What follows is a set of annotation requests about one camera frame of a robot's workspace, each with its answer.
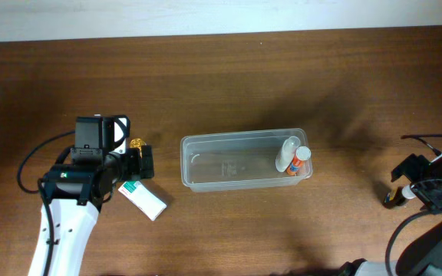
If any small gold lid jar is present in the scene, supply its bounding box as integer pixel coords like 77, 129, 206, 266
129, 138, 147, 156

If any white green medicine box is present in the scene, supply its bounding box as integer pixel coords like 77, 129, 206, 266
119, 181, 167, 221

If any dark brown white cap bottle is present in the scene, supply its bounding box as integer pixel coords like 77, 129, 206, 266
382, 185, 417, 209

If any orange white cap bottle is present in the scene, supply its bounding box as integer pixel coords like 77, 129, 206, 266
286, 146, 312, 176

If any white clear cap spray bottle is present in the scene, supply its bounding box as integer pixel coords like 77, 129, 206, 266
275, 136, 301, 173

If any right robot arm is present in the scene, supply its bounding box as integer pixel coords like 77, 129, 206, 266
338, 134, 442, 275

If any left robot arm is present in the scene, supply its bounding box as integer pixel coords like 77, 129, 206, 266
29, 115, 154, 275

